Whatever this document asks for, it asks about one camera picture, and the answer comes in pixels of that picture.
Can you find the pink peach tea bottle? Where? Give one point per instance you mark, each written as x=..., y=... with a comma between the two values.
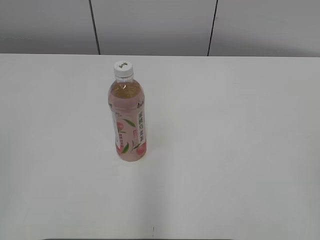
x=126, y=100

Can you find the white bottle cap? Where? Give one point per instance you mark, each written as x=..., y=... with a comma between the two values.
x=123, y=69

